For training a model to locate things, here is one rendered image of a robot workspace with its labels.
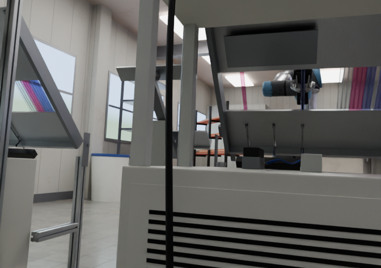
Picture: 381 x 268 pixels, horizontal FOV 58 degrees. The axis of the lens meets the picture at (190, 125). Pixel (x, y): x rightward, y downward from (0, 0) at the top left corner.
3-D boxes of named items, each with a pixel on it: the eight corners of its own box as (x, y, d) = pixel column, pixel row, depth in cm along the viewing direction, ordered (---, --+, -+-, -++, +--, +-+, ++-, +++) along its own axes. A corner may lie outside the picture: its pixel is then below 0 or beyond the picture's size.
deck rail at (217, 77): (225, 153, 150) (227, 144, 155) (229, 153, 149) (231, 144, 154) (197, -13, 108) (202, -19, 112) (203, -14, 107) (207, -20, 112)
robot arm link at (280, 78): (275, 68, 205) (261, 77, 161) (295, 67, 201) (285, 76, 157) (276, 88, 208) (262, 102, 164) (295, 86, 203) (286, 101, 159)
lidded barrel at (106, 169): (102, 197, 577) (105, 154, 585) (134, 200, 554) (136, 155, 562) (79, 200, 522) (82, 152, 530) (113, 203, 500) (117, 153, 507)
